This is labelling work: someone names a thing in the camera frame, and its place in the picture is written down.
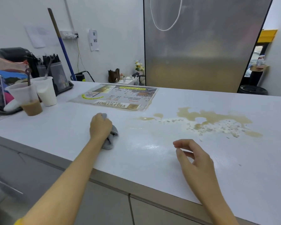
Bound person's right hand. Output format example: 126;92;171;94
173;139;219;188

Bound person's left hand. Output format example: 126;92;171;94
89;112;113;141

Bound grey cleaning cloth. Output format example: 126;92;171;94
101;113;119;150

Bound person's right forearm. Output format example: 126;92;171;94
194;176;240;225

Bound person's left forearm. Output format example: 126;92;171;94
18;138;106;225

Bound laminated menu sheet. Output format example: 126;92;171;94
68;83;159;112

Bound spilled coffee puddle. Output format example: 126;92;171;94
136;107;263;139

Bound brown handbag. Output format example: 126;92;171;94
108;68;121;83

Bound black serving tray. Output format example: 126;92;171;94
53;81;75;96

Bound grey cabinet door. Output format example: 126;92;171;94
0;140;129;225
129;196;210;225

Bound white and yellow flowers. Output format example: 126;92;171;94
134;60;145;72

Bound plastic cup of milk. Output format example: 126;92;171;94
31;76;58;107

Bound clear straw holder box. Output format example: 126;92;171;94
50;61;70;92

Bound metal stirring spoon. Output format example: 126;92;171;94
44;55;55;80

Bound plastic cup of iced coffee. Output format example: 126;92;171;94
5;82;43;117

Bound bunch of black straws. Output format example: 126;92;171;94
37;53;61;66

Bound black stirring spoon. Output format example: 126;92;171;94
25;68;33;87

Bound black waste bin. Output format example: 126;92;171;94
238;85;268;96

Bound white power socket strip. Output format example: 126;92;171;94
60;30;79;39

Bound stainless steel fridge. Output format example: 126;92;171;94
143;0;274;93

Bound wooden shelf box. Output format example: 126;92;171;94
249;64;270;72

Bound black bag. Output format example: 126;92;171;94
0;47;35;63

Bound yellow storage box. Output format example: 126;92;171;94
257;29;278;43

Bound black cable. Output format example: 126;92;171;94
71;70;95;83

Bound yellow cable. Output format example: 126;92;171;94
76;38;82;76

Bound printed code paper on wall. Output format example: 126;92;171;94
88;28;100;51

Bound broom with blue handle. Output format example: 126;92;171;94
47;8;77;81

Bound white paper sheet on wall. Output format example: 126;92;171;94
25;25;59;49

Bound white cable loop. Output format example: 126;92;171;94
150;0;183;31

